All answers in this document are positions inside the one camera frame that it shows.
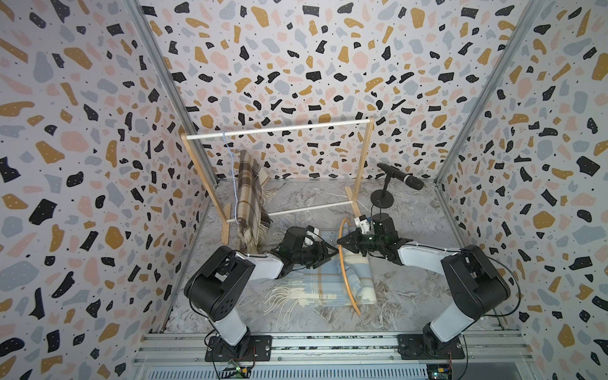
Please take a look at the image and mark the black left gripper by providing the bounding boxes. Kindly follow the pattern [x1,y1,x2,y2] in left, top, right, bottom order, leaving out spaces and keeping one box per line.
[291,241,340,270]

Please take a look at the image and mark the orange plastic hanger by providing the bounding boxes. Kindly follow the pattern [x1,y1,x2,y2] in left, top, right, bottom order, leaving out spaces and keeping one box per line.
[338,217,363,317]

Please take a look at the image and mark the blue plaid scarf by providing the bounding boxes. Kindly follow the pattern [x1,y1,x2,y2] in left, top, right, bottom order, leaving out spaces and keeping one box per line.
[264,250,377,323]

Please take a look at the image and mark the brown plaid scarf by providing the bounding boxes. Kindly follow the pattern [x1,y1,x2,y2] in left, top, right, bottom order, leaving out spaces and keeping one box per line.
[236,150,276,256]

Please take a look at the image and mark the light blue wire hanger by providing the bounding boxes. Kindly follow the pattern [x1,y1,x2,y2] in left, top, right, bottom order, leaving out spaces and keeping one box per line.
[223,131,239,220]

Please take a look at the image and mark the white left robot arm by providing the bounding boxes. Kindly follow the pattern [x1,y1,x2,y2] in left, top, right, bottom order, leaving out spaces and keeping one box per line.
[184,226,339,361]

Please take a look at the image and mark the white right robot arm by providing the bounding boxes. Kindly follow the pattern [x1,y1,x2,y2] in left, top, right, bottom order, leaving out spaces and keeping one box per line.
[337,213,511,359]

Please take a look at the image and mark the black microphone on stand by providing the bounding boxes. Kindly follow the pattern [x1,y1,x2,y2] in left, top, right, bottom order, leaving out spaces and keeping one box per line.
[370,162,426,210]

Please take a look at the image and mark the wooden clothes rack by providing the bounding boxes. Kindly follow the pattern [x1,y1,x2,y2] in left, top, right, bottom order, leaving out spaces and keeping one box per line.
[180,119,376,244]

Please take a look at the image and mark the green circuit board left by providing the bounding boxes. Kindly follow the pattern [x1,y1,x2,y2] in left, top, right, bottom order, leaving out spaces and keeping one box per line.
[225,365,251,379]

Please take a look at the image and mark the green circuit board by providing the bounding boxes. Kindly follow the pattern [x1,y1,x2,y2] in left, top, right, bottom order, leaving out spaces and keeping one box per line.
[225,365,251,379]
[427,364,453,380]

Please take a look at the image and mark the green circuit board right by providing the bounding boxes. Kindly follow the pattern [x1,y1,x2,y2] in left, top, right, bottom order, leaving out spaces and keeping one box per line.
[427,364,453,380]

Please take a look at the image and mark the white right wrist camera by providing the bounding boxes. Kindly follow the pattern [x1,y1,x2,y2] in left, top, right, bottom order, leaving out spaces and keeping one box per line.
[354,215,373,234]

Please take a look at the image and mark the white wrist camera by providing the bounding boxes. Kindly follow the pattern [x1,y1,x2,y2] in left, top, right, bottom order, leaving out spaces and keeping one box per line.
[354,215,373,234]
[304,226,322,246]

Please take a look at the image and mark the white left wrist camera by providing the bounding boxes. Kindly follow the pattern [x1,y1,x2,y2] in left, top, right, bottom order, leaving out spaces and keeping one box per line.
[304,226,322,246]

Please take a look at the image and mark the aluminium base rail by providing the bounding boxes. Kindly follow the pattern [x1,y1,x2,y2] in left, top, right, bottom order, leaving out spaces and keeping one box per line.
[133,330,542,379]

